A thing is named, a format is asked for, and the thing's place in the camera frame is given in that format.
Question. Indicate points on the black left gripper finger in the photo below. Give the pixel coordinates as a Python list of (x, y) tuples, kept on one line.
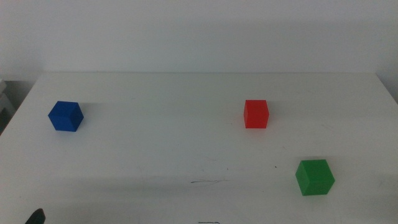
[(36, 217)]

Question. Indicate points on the blue cube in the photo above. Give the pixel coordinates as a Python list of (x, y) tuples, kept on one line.
[(66, 116)]

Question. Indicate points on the green cube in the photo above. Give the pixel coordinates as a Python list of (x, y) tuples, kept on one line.
[(314, 178)]

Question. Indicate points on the red cube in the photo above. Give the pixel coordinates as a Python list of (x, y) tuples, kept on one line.
[(256, 114)]

